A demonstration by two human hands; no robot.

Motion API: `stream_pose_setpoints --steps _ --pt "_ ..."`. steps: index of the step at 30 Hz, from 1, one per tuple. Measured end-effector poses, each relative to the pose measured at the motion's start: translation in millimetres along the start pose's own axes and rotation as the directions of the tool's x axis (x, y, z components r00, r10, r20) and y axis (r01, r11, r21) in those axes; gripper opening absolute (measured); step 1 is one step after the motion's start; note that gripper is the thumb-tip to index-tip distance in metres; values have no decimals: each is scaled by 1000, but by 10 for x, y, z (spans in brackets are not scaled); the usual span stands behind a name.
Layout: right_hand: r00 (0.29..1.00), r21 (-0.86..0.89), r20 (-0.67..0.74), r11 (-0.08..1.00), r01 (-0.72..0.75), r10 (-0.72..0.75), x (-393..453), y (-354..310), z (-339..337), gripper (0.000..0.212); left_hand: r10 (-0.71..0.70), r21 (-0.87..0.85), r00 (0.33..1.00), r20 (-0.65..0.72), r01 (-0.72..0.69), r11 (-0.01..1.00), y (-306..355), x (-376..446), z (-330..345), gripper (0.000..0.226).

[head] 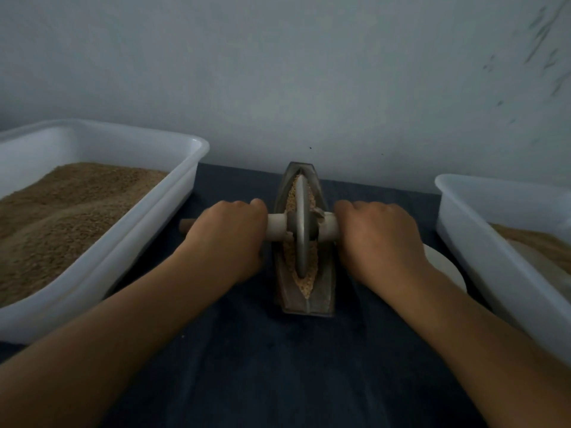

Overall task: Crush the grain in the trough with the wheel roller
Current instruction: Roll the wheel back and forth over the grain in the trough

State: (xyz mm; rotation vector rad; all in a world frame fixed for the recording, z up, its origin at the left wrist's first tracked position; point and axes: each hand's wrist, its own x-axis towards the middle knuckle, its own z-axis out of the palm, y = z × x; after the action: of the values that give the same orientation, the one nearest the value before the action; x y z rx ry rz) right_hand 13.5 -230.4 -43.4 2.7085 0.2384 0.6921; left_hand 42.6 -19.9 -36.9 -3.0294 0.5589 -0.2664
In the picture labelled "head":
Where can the person's left hand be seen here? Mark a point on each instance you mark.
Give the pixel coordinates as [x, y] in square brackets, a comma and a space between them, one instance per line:
[223, 238]

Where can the person's right hand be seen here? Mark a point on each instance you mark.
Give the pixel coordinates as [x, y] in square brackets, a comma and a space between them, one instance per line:
[382, 247]

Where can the boat-shaped metal grinding trough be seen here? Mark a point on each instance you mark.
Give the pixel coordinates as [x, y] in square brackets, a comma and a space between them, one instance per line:
[308, 303]

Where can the large brown grain heap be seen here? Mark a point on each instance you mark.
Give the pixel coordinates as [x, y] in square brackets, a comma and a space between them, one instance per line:
[540, 243]
[58, 223]

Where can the person's right forearm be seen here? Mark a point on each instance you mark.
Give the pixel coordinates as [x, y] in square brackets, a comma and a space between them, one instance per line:
[491, 356]

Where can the person's left forearm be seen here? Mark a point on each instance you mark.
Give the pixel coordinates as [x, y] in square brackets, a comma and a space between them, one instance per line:
[89, 356]

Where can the white round plate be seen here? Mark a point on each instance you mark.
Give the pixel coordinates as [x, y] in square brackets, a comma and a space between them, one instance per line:
[446, 267]

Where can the white plastic tub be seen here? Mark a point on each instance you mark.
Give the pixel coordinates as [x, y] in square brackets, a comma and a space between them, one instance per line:
[152, 223]
[500, 276]

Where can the dark blue table cloth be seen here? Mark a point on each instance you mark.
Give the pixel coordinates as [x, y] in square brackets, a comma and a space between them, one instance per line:
[285, 379]

